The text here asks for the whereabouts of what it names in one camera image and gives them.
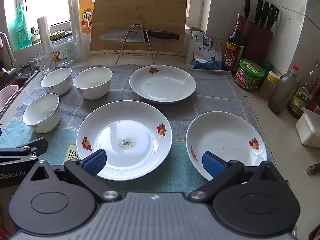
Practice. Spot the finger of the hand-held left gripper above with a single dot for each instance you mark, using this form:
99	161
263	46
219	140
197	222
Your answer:
32	146

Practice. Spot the green-lid sauce jar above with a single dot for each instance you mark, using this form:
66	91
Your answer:
250	80

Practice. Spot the grey teal checked dish towel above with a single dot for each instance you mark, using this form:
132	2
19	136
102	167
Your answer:
212	100

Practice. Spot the metal faucet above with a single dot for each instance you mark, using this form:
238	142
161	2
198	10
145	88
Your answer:
10	52

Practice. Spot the clear glass cup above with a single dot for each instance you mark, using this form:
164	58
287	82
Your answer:
45	65

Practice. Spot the white plastic container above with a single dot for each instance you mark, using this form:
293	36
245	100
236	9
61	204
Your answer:
310	130

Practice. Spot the window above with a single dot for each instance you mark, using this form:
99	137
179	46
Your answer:
62	0

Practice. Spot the white pink-flower bowl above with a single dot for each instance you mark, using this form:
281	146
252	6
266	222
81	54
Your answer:
92	83
41	115
56	82

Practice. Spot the green dish soap bottle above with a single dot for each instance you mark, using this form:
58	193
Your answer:
22	30

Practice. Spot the dark red knife block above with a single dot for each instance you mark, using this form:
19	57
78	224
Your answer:
257	45

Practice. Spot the bamboo cutting board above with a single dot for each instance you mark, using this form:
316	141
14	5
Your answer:
140	10

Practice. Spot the stainless steel sink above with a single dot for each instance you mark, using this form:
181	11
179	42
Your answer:
21	82

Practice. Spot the glass jar with yellow lid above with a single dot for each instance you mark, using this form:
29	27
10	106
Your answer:
62	52

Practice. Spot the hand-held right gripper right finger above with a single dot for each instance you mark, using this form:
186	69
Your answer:
213	165

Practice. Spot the pink plastic basket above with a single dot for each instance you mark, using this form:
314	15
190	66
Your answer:
7	95

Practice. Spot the orange cooking wine jug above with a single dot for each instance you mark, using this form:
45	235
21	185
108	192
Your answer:
86	10

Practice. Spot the clear bottle with red cap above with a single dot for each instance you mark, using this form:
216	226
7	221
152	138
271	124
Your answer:
282	92

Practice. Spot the dark vinegar bottle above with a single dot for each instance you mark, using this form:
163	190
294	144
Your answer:
233	52

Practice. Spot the yellow-lid spice jar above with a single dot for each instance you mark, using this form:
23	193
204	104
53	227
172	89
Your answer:
268	88

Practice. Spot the small clipped packet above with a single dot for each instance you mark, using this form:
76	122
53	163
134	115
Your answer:
217	45

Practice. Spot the white blue salt bag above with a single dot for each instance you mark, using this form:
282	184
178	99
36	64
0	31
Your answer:
207	55

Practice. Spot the white fruit-print plate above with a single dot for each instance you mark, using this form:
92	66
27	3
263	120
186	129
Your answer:
162	87
225	135
140	155

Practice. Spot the green-cap dark bottle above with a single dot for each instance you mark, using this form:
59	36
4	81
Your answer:
268	67

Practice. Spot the dark metal tool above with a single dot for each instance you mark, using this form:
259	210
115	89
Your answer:
313	168

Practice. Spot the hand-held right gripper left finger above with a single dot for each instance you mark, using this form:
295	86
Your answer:
96	161

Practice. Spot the cooking oil bottle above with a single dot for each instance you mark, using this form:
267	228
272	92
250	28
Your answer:
300	100

